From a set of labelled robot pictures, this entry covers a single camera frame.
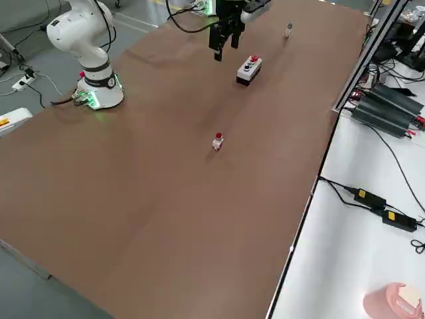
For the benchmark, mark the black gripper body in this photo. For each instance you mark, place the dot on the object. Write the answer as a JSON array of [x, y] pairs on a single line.
[[229, 13]]

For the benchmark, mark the green button switch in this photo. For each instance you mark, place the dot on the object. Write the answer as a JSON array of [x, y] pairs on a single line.
[[288, 30]]

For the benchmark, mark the red button switch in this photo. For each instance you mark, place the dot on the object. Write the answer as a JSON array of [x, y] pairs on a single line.
[[217, 143]]

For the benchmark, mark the grey control box, red buttons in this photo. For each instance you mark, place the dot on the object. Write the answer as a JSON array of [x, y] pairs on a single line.
[[249, 74]]

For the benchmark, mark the circuit board with red light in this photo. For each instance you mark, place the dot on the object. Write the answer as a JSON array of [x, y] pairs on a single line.
[[357, 96]]

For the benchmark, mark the dark grey finned power supply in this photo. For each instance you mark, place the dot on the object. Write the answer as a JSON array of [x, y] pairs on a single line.
[[398, 99], [382, 121]]

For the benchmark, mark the black equipment stand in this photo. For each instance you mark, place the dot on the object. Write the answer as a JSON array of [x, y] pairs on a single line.
[[411, 50]]

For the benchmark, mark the white power strip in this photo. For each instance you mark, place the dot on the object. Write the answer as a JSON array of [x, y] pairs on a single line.
[[22, 83]]

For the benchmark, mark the black power adapter, yellow label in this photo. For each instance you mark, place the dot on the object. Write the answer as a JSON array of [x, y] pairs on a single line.
[[370, 198], [400, 221]]

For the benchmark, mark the white machine housing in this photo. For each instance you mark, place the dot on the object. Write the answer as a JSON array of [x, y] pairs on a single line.
[[16, 118]]

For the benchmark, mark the pink round container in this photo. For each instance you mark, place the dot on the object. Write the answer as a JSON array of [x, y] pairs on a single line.
[[385, 302]]

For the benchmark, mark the aluminium frame rail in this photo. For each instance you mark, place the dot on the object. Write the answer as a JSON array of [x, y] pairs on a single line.
[[368, 54]]

